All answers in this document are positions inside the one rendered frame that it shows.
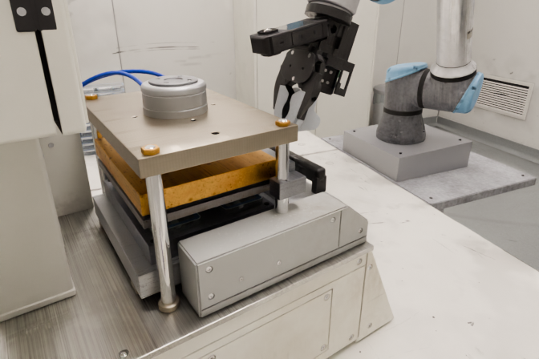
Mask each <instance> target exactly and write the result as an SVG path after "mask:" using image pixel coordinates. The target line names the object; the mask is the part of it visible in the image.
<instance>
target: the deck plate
mask: <svg viewBox="0 0 539 359"><path fill-rule="evenodd" d="M58 219H59V223H60V226H61V228H60V229H61V233H62V236H63V243H64V248H65V253H66V256H67V262H68V266H69V269H70V273H71V277H72V280H73V282H74V286H75V290H76V294H75V295H74V296H70V297H68V298H65V299H63V300H60V301H57V302H55V303H52V304H49V305H46V306H43V307H41V308H39V309H35V310H32V311H30V312H28V313H24V314H22V315H19V316H16V317H13V318H10V319H8V320H6V321H2V322H0V359H152V358H154V357H156V356H158V355H160V354H162V353H164V352H166V351H168V350H170V349H173V348H175V347H177V346H178V345H181V344H183V343H185V342H186V341H189V340H191V339H193V338H194V337H197V336H199V335H201V334H202V333H205V332H207V331H209V330H210V329H214V328H216V327H217V326H219V325H222V324H224V323H225V322H227V321H230V320H232V319H233V318H235V317H238V316H240V315H241V314H243V313H246V312H248V311H249V310H252V309H255V308H256V307H258V306H260V305H263V304H264V303H266V302H268V301H271V300H272V299H274V298H276V297H278V296H281V295H282V294H284V293H286V292H289V291H291V290H293V289H295V288H297V287H299V286H301V285H303V284H305V283H307V282H309V281H311V280H313V279H315V278H317V277H319V276H321V275H323V274H325V273H327V272H330V271H332V270H334V269H336V268H338V267H340V266H342V265H344V264H346V263H348V262H350V261H352V260H354V259H356V258H358V257H360V256H362V255H364V254H366V253H368V252H371V251H373V250H374V245H373V244H370V243H369V242H367V241H365V242H363V243H361V244H359V245H357V246H354V247H353V248H350V249H348V250H346V251H345V252H341V253H339V254H338V255H336V256H333V257H331V258H329V259H327V260H324V261H323V262H321V263H318V264H316V265H314V266H312V267H310V268H307V269H305V270H303V271H301V272H299V273H296V274H294V275H293V276H290V277H288V278H286V279H284V280H281V281H279V282H277V283H276V284H272V285H270V286H269V287H267V288H264V289H262V290H260V291H258V292H256V293H254V294H252V295H250V296H247V297H245V298H243V299H241V300H239V301H236V302H234V303H232V304H231V305H228V306H225V307H224V308H222V309H219V310H217V311H216V312H213V313H210V314H209V315H207V316H205V317H199V316H198V314H197V312H196V311H195V310H194V308H193V307H192V306H191V304H190V303H189V301H188V299H187V298H186V296H185V295H184V294H183V293H182V285H181V283H180V284H177V285H175V290H176V295H178V297H179V298H180V307H179V308H178V309H177V310H175V311H173V312H170V313H163V312H161V311H160V310H159V308H158V301H159V299H160V292H157V293H155V294H152V295H151V296H147V297H145V298H143V299H141V298H140V295H139V294H136V292H135V290H134V288H133V287H132V283H131V278H130V276H129V275H128V273H127V271H126V269H125V267H124V265H123V264H122V262H121V260H120V258H119V256H118V254H117V253H116V251H115V249H114V247H113V245H112V243H111V241H110V240H109V238H108V236H107V233H106V232H105V230H103V229H102V228H101V226H100V224H99V219H98V217H97V215H96V214H95V207H93V208H89V209H86V210H82V211H79V212H74V213H71V214H67V215H65V216H59V217H58Z"/></svg>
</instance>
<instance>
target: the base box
mask: <svg viewBox="0 0 539 359"><path fill-rule="evenodd" d="M393 318H394V316H393V313H392V311H391V306H390V303H389V300H388V298H387V294H386V291H385V288H384V286H383V282H382V279H381V276H380V274H379V270H378V267H377V264H376V262H375V258H374V255H373V252H372V251H371V252H368V253H366V254H364V255H362V256H360V257H358V258H356V259H354V260H352V261H350V262H348V263H346V264H344V265H342V266H340V267H338V268H336V269H334V270H332V271H330V272H327V273H325V274H323V275H321V276H319V277H317V278H315V279H313V280H311V281H309V282H307V283H305V284H303V285H301V286H299V287H297V288H295V289H293V290H291V291H289V292H286V293H284V294H282V295H281V296H278V297H276V298H274V299H272V300H271V301H268V302H266V303H264V304H263V305H260V306H258V307H256V308H255V309H252V310H249V311H248V312H246V313H243V314H241V315H240V316H238V317H235V318H233V319H232V320H230V321H227V322H225V323H224V324H222V325H219V326H217V327H216V328H214V329H210V330H209V331H207V332H205V333H202V334H201V335H199V336H197V337H194V338H193V339H191V340H189V341H186V342H185V343H183V344H181V345H178V346H177V347H175V348H173V349H170V350H168V351H166V352H164V353H162V354H160V355H158V356H156V357H154V358H152V359H327V358H328V357H329V356H331V355H332V354H334V353H336V352H338V351H339V350H340V349H342V348H343V347H345V346H347V345H349V344H350V343H351V342H352V341H354V342H358V341H360V340H361V339H363V338H364V337H365V336H367V335H368V334H370V333H372V332H374V331H375V330H376V329H378V328H379V327H381V326H382V325H385V324H386V323H387V322H388V321H390V320H392V319H393Z"/></svg>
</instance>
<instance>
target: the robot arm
mask: <svg viewBox="0 0 539 359"><path fill-rule="evenodd" d="M307 1H308V4H307V5H306V10H305V13H304V14H305V15H306V16H307V17H309V18H306V19H303V20H300V21H297V22H292V23H290V24H286V25H284V26H279V27H276V28H266V29H264V30H259V31H258V32H257V33H256V34H251V35H250V42H251V47H252V52H253V53H255V54H260V55H261V56H264V57H271V56H275V55H278V54H281V53H282V52H283V51H285V50H289V51H288V52H287V53H286V56H285V58H284V61H283V63H282V65H281V67H280V71H279V73H278V76H277V79H276V82H275V85H274V106H273V109H274V115H275V116H277V117H279V118H282V119H288V120H289V121H290V122H291V123H295V124H297V125H298V131H310V130H315V129H316V128H318V126H319V124H320V121H321V119H320V117H319V116H318V115H317V113H316V112H315V111H314V108H315V105H316V102H317V98H318V96H319V94H320V92H322V93H324V94H327V95H332V94H333V92H334V94H336V95H340V96H342V97H345V94H346V92H347V88H348V85H349V82H350V79H351V75H352V72H353V70H354V67H355V64H353V63H350V62H348V59H349V56H350V53H351V49H352V46H353V44H354V41H355V37H356V34H357V32H358V28H359V25H358V24H356V23H354V22H352V18H353V17H352V16H354V15H355V13H356V10H357V8H358V5H359V1H360V0H307ZM370 1H372V2H375V3H377V4H381V5H384V4H388V3H391V2H393V1H395V0H370ZM474 8H475V0H437V5H436V62H434V63H433V64H432V65H431V69H428V64H427V63H403V64H398V65H394V66H392V67H389V68H388V69H387V74H386V80H385V93H384V105H383V115H382V117H381V119H380V121H379V125H378V126H377V129H376V137H377V138H378V139H380V140H382V141H383V142H386V143H393V144H402V145H408V144H416V143H421V142H423V141H424V140H425V138H426V130H425V126H424V120H423V116H422V113H423V108H425V109H431V110H437V111H448V112H452V113H462V114H467V113H469V112H470V111H471V110H472V109H473V108H474V106H475V104H476V101H477V99H478V97H479V94H480V90H481V88H482V84H483V81H484V74H483V73H480V72H479V71H478V72H476V69H477V65H476V63H475V62H474V61H473V60H472V59H471V56H472V32H473V20H474ZM343 71H347V72H349V75H348V78H347V81H346V85H345V87H344V89H342V88H340V87H341V83H340V80H341V78H342V73H343ZM337 80H338V81H337ZM295 84H297V85H298V87H293V85H295ZM299 88H301V90H300V89H299Z"/></svg>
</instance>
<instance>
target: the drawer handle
mask: <svg viewBox="0 0 539 359"><path fill-rule="evenodd" d="M289 159H291V160H293V161H294V162H295V171H297V172H299V173H301V174H303V175H304V176H305V177H306V178H307V179H308V180H310V181H312V189H311V191H312V192H313V193H314V194H318V193H320V192H325V191H326V169H325V168H324V167H322V166H320V165H318V164H316V163H314V162H312V161H310V160H308V159H306V158H304V157H302V156H300V155H298V154H296V153H294V152H292V151H290V157H289Z"/></svg>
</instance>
